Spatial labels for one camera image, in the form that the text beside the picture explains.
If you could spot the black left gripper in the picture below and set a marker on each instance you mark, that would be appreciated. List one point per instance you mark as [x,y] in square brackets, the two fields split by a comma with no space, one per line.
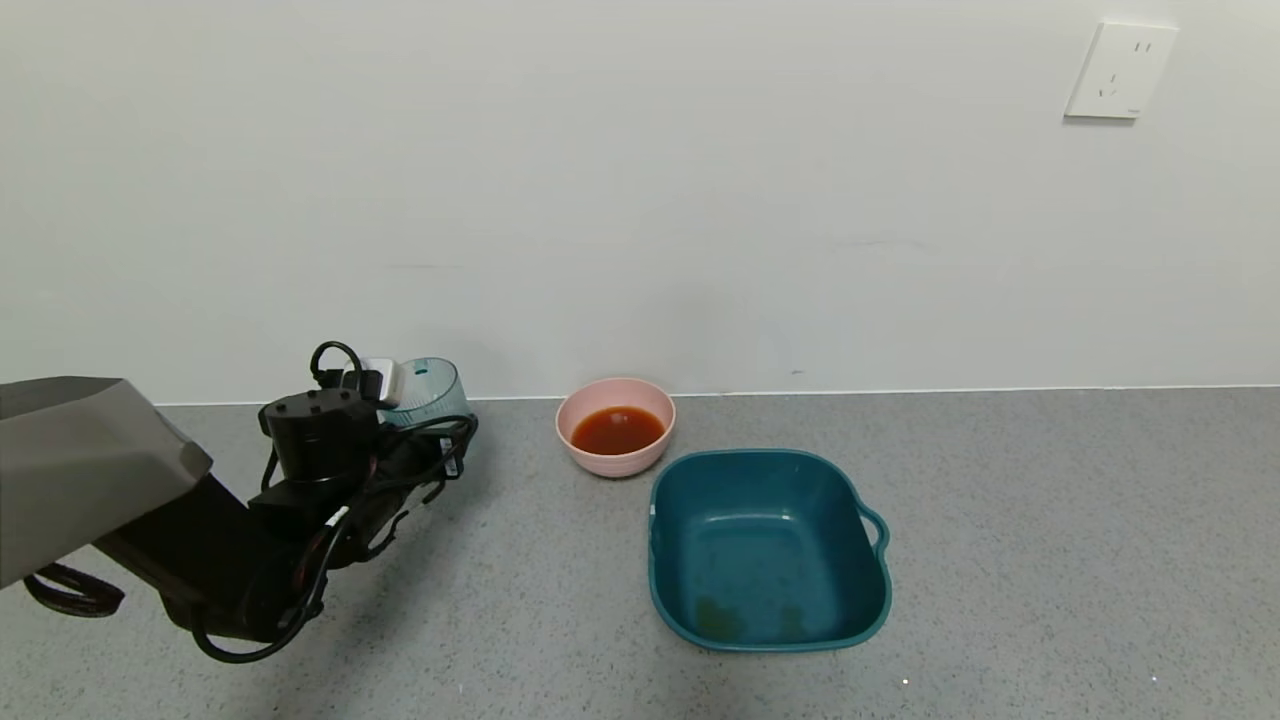
[449,457]

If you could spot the ribbed translucent blue-grey cup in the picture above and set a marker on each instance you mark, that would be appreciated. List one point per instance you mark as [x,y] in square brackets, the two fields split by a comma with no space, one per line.
[435,390]

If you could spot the orange-brown liquid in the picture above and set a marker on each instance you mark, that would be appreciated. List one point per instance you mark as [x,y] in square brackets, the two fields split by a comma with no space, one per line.
[617,430]

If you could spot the black and grey left robot arm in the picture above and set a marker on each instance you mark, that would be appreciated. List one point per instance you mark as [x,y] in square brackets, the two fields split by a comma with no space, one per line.
[320,440]

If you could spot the pink ribbed bowl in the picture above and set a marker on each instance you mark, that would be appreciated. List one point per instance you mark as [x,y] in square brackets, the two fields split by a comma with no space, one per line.
[615,465]

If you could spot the teal plastic basin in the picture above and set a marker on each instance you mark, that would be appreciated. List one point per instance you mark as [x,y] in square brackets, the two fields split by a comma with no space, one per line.
[765,550]

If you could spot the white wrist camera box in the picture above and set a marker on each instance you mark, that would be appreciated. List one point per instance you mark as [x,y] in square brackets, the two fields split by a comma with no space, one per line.
[385,382]

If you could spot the white wall socket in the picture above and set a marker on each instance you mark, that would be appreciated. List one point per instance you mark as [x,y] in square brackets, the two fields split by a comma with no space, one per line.
[1118,70]

